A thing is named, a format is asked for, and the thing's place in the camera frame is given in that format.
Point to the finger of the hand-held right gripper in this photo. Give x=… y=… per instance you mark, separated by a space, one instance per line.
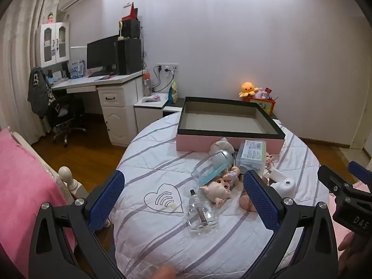
x=359 y=167
x=330 y=177

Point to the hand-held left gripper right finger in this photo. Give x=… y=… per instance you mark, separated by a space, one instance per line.
x=261 y=200

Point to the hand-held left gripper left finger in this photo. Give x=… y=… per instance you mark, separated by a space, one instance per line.
x=107 y=200

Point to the pink round toy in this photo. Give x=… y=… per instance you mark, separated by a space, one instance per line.
x=246 y=202

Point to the white round night light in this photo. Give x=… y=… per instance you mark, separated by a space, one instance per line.
x=286 y=189

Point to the white rectangular box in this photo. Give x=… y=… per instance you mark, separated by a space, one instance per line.
x=277 y=174

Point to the small doll with blue outfit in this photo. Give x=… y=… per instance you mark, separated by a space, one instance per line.
x=231 y=175

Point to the big-headed pig doll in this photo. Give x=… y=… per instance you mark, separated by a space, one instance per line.
x=218 y=190

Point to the clear plastic box with label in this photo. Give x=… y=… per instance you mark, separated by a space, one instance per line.
x=251 y=154

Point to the clear glass perfume bottle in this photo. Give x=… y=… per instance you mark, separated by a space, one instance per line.
x=200 y=218

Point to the white plush toy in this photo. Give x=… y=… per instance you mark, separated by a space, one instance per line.
x=222 y=145

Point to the pink box with black rim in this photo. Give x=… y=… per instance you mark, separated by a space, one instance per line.
x=189 y=144

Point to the person's right hand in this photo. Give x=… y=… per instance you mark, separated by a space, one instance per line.
x=345 y=245

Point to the pink quilt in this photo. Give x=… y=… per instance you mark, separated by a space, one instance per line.
x=363 y=184

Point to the white door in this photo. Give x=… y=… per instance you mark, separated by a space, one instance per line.
x=361 y=128

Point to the white desk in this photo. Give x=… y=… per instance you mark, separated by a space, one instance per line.
x=116 y=113

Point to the white nightstand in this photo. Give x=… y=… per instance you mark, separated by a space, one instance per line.
x=148 y=116

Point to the orange plastic crate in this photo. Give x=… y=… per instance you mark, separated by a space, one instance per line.
x=266 y=104

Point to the black office chair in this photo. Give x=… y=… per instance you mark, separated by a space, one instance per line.
x=62 y=110

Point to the black and white low cabinet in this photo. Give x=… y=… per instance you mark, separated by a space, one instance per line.
x=173 y=109

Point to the orange octopus plush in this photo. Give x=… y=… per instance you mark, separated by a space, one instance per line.
x=247 y=88

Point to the water bottle with orange lid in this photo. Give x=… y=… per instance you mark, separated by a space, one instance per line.
x=147 y=87

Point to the blue and yellow snack bag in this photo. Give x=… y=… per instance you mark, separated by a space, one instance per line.
x=173 y=93

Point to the black keyboard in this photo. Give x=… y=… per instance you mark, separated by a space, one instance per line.
x=97 y=74

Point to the grey hanging jacket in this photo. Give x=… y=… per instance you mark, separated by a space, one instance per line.
x=37 y=90

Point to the blue printed box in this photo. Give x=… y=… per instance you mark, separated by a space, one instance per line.
x=76 y=69

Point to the black computer tower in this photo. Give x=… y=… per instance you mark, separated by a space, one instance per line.
x=129 y=56

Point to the black computer monitor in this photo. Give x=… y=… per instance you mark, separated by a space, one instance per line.
x=101 y=51

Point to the white glass-door cabinet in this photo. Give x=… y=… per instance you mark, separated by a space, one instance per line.
x=40 y=46

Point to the black speaker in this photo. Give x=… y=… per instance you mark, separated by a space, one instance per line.
x=130 y=29

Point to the cream curtain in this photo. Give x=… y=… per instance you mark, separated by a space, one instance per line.
x=17 y=49

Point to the red paper item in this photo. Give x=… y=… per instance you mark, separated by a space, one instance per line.
x=133 y=13

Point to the small doll in pink dress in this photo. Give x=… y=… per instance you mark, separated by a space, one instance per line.
x=50 y=18

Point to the cream bed post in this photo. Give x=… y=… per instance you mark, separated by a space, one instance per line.
x=65 y=174

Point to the white wall socket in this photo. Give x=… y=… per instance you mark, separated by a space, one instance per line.
x=168 y=69

